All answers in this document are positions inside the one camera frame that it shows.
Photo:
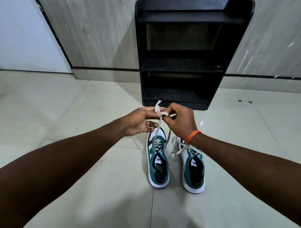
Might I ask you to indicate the person's right thumb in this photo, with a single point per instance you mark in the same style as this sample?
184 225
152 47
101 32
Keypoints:
167 119

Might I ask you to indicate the person's left thumb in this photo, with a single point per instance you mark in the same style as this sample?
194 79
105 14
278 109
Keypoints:
154 114

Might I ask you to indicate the person's left hand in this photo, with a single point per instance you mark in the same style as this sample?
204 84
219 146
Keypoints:
136 122

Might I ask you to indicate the orange thread wristband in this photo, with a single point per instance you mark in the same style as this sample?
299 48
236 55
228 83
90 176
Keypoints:
192 136

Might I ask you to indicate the green and white sneaker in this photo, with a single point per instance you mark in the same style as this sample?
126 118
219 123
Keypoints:
192 169
158 159

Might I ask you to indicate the person's left forearm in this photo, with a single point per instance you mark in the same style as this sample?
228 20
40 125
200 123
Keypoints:
58 169

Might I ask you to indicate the person's right forearm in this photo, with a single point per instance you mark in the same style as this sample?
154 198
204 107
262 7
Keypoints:
249 166

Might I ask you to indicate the white shoelace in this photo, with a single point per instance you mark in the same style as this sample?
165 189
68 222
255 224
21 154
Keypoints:
160 124
187 148

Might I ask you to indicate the person's right hand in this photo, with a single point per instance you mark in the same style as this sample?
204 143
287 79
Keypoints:
182 122

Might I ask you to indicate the black wooden shoe rack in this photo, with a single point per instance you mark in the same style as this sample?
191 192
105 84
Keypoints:
185 54

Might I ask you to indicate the person's left middle finger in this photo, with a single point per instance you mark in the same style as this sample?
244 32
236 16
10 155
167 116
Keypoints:
152 123

